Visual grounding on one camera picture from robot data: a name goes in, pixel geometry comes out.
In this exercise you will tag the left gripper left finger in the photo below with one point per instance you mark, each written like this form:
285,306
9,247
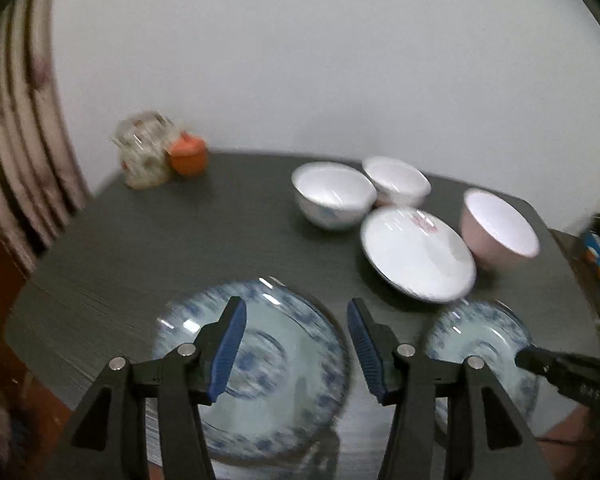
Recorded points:
192,374

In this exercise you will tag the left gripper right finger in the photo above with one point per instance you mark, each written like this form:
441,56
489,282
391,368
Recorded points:
396,376

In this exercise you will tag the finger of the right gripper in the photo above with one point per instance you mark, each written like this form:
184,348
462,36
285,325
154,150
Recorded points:
575,376

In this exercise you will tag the large blue floral plate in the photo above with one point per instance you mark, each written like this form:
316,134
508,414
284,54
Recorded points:
290,377

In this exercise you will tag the small blue floral plate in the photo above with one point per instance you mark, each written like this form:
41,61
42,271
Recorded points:
494,333

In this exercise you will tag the white plate pink roses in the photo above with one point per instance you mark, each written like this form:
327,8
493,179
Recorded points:
418,254

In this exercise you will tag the large pink bowl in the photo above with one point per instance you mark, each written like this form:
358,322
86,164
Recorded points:
495,232

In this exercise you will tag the white bowl pink base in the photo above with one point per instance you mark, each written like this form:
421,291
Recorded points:
397,183

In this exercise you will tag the white bowl blue print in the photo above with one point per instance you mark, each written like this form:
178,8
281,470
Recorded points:
333,197

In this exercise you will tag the dark side cabinet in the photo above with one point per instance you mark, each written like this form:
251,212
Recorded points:
573,249

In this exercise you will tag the orange lidded cup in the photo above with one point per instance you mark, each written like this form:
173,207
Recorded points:
188,155

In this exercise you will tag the floral ceramic teapot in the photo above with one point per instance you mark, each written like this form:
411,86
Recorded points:
142,140

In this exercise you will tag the beige patterned curtain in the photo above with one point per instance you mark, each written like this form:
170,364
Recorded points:
41,184

